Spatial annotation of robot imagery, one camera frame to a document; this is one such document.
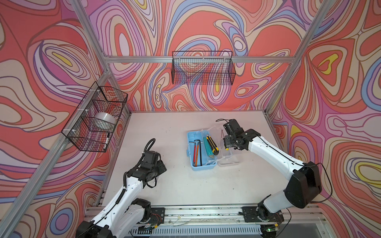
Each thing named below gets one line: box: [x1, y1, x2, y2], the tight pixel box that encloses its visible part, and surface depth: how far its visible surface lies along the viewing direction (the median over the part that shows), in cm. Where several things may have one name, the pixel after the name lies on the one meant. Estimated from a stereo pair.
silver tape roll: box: [94, 112, 117, 131], surface depth 74 cm
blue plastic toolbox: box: [186, 124, 241, 172], surface depth 93 cm
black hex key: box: [193, 139, 203, 167], surface depth 98 cm
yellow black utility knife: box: [206, 134, 220, 156], surface depth 92 cm
